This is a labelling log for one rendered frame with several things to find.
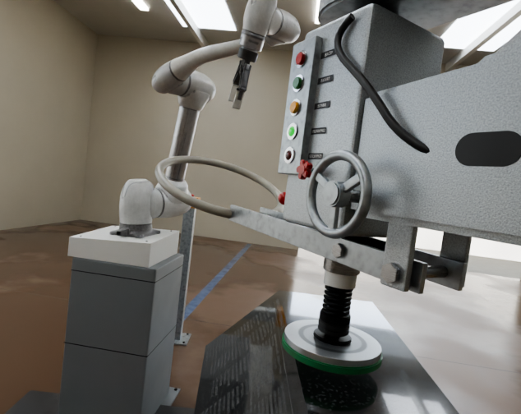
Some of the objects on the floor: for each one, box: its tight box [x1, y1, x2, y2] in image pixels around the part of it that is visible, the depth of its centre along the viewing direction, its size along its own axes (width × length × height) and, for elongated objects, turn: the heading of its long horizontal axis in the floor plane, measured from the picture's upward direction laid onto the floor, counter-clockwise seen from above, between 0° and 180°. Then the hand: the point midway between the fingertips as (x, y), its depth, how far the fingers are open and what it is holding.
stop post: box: [174, 196, 201, 346], centre depth 275 cm, size 20×20×109 cm
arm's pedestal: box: [58, 253, 184, 414], centre depth 187 cm, size 50×50×80 cm
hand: (234, 102), depth 147 cm, fingers open, 13 cm apart
